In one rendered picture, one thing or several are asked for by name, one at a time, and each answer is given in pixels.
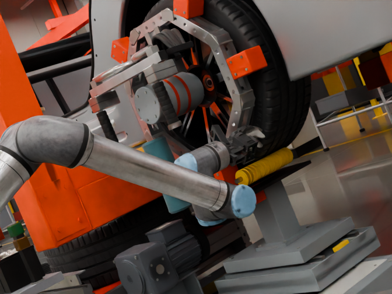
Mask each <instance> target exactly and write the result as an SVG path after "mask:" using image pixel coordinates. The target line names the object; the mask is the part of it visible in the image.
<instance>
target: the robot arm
mask: <svg viewBox="0 0 392 294"><path fill-rule="evenodd" d="M210 137H211V139H212V141H213V142H210V143H208V144H206V145H204V146H202V147H200V148H198V149H196V150H193V151H191V152H189V153H185V154H183V155H182V156H180V157H179V158H177V159H176V160H175V162H174V163H172V162H169V161H166V160H164V159H161V158H159V157H156V156H153V155H150V154H148V153H145V152H142V151H140V150H137V149H134V148H131V147H129V146H126V145H123V144H121V143H118V142H115V141H112V140H110V139H107V138H104V137H102V136H99V135H96V134H93V133H91V130H90V128H89V126H88V125H86V124H84V123H82V122H79V121H75V120H72V119H68V118H63V117H57V116H51V115H37V116H34V117H30V118H28V119H27V120H24V121H21V122H17V123H15V124H13V125H11V126H10V127H9V128H7V129H6V131H5V132H4V133H3V134H2V136H1V139H0V212H1V211H2V210H3V209H4V208H5V206H6V205H7V204H8V202H9V201H10V200H11V199H12V198H13V196H14V195H15V194H16V193H17V192H18V190H19V189H20V188H21V186H22V185H23V184H24V183H25V182H26V180H28V179H29V178H31V176H32V175H33V174H34V172H35V171H36V170H37V169H38V168H39V166H40V165H41V164H42V163H44V162H45V163H52V164H55V165H60V166H64V167H67V168H70V169H74V168H76V167H77V166H79V165H80V166H83V167H87V168H89V169H92V170H95V171H98V172H101V173H104V174H107V175H109V176H113V177H116V178H118V179H122V180H125V181H128V182H130V183H133V184H136V185H139V186H142V187H145V188H148V189H151V190H154V191H157V192H159V193H162V194H166V195H169V196H171V197H174V198H178V199H180V200H183V201H186V202H189V203H191V204H192V207H193V209H194V212H195V217H196V218H197V219H198V222H199V224H200V225H202V226H213V225H217V224H219V223H222V222H223V221H225V220H227V219H229V218H240V219H241V218H245V217H248V216H250V215H251V214H252V213H253V212H254V210H255V208H256V203H257V200H256V195H255V193H254V191H253V189H252V188H251V187H249V186H247V185H244V184H240V185H234V184H231V183H228V182H226V181H223V180H218V179H215V178H214V174H215V173H217V172H219V171H221V170H223V169H225V168H227V167H228V165H230V166H232V167H233V166H235V165H237V164H239V163H242V164H243V165H245V164H246V163H248V162H250V161H252V160H254V158H253V157H254V156H255V154H256V150H257V148H261V147H263V144H262V143H261V142H260V141H259V140H258V139H257V138H258V137H259V138H265V135H264V134H263V133H262V129H261V128H259V127H255V126H251V125H244V126H242V127H240V128H238V129H237V130H235V131H234V132H232V133H231V134H230V135H229V138H226V136H225V135H224V133H223V131H222V130H221V128H220V126H219V125H212V128H211V135H210ZM248 159H251V160H249V161H247V162H246V160H248Z"/></svg>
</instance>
